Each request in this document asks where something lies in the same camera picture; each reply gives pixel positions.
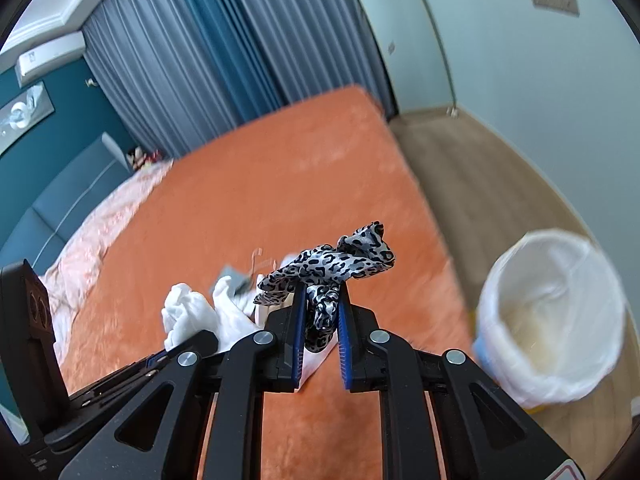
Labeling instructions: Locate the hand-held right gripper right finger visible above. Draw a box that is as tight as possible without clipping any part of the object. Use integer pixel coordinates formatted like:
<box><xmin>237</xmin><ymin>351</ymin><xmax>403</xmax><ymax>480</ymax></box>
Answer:
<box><xmin>337</xmin><ymin>292</ymin><xmax>573</xmax><ymax>480</ymax></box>

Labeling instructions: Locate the pink patterned quilt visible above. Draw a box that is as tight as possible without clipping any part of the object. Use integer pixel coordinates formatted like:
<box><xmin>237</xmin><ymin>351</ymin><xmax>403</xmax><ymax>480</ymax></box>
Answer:
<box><xmin>40</xmin><ymin>160</ymin><xmax>173</xmax><ymax>396</ymax></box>

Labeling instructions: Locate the blue curtain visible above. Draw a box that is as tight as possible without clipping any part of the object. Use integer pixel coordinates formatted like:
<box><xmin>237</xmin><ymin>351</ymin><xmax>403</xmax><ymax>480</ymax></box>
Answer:
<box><xmin>167</xmin><ymin>0</ymin><xmax>283</xmax><ymax>123</ymax></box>

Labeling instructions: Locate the silver framed wall picture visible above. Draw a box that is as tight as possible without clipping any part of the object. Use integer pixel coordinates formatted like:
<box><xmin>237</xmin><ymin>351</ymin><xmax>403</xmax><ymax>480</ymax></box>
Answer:
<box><xmin>0</xmin><ymin>85</ymin><xmax>53</xmax><ymax>153</ymax></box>

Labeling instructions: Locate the grey curtain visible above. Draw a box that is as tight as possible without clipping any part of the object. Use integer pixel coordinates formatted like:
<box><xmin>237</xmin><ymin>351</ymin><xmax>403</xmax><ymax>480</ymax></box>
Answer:
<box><xmin>81</xmin><ymin>0</ymin><xmax>236</xmax><ymax>158</ymax></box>
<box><xmin>220</xmin><ymin>0</ymin><xmax>398</xmax><ymax>116</ymax></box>

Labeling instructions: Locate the white air conditioner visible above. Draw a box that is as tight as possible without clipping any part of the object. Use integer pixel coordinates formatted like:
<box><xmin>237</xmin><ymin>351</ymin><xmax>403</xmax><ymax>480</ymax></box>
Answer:
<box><xmin>15</xmin><ymin>30</ymin><xmax>86</xmax><ymax>88</ymax></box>

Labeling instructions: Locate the grey drawstring pouch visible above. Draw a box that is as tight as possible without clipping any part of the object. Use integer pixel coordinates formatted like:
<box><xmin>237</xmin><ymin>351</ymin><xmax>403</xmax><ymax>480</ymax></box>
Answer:
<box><xmin>217</xmin><ymin>247</ymin><xmax>278</xmax><ymax>297</ymax></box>

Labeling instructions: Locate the white cloth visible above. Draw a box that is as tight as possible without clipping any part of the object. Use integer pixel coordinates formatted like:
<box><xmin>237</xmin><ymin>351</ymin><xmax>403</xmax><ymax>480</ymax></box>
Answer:
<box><xmin>212</xmin><ymin>255</ymin><xmax>336</xmax><ymax>392</ymax></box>

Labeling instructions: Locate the trash bin with white bag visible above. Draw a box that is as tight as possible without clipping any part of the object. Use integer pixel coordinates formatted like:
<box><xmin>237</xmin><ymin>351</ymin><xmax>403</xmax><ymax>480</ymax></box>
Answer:
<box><xmin>472</xmin><ymin>229</ymin><xmax>628</xmax><ymax>413</ymax></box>

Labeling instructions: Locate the grey wall switch panel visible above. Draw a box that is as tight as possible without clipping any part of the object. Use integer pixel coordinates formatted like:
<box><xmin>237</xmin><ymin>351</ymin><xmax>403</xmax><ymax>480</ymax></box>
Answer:
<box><xmin>530</xmin><ymin>0</ymin><xmax>581</xmax><ymax>16</ymax></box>

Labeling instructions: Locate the blue padded headboard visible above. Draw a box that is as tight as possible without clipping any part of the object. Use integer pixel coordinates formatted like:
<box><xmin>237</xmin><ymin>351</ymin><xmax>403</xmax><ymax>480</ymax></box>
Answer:
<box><xmin>0</xmin><ymin>132</ymin><xmax>133</xmax><ymax>266</ymax></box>

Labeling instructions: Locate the orange plush blanket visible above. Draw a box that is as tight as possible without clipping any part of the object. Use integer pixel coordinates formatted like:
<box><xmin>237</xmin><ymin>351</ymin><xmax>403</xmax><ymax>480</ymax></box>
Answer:
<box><xmin>60</xmin><ymin>85</ymin><xmax>481</xmax><ymax>480</ymax></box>

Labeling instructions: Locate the small plush toy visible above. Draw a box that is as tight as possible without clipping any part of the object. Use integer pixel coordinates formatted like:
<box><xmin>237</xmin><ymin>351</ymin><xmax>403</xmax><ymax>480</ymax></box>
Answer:
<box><xmin>127</xmin><ymin>147</ymin><xmax>161</xmax><ymax>168</ymax></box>

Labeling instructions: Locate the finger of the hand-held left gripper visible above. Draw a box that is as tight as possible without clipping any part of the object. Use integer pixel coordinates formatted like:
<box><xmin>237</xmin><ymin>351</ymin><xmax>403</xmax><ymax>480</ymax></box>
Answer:
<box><xmin>67</xmin><ymin>332</ymin><xmax>221</xmax><ymax>423</ymax></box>

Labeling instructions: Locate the leopard print cloth strip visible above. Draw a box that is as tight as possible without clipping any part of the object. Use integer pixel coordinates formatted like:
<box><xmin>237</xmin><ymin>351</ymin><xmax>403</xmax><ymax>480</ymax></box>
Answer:
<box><xmin>254</xmin><ymin>220</ymin><xmax>397</xmax><ymax>353</ymax></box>

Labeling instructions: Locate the white sock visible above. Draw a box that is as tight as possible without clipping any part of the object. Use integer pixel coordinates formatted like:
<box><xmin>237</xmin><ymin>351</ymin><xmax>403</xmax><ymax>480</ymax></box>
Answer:
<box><xmin>161</xmin><ymin>282</ymin><xmax>221</xmax><ymax>350</ymax></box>

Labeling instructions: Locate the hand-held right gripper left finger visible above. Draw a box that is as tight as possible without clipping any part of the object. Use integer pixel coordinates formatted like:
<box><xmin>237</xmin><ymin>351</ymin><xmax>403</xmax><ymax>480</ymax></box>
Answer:
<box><xmin>59</xmin><ymin>285</ymin><xmax>307</xmax><ymax>480</ymax></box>

